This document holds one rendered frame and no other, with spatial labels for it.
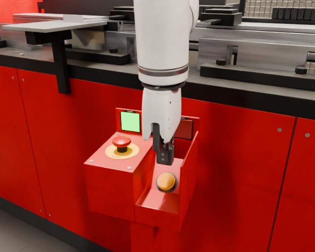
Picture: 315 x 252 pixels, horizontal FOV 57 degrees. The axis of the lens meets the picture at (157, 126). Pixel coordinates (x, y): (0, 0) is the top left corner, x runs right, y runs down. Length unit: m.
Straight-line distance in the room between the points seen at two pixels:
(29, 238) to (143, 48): 1.32
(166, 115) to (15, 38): 1.01
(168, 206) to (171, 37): 0.32
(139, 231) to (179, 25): 0.47
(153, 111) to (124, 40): 0.55
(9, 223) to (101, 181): 1.21
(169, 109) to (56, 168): 0.87
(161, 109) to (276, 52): 0.44
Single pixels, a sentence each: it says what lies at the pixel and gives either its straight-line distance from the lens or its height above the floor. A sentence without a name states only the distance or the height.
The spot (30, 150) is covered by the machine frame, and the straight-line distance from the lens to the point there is 1.36.
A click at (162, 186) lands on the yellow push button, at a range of 0.62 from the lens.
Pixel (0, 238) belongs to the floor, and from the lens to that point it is 1.70.
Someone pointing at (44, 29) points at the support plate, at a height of 1.00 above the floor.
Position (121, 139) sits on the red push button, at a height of 0.81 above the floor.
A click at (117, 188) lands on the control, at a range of 0.59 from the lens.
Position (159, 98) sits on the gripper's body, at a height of 0.93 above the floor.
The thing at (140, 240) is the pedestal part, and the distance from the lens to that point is 0.73.
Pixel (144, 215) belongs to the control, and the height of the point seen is 0.68.
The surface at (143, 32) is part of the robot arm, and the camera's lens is 0.45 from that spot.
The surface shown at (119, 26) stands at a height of 0.99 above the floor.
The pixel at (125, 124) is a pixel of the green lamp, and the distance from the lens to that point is 0.69.
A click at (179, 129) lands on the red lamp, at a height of 0.81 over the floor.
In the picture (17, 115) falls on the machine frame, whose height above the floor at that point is 0.63.
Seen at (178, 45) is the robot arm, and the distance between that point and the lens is 0.45.
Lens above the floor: 1.09
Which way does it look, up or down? 24 degrees down
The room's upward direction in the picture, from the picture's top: straight up
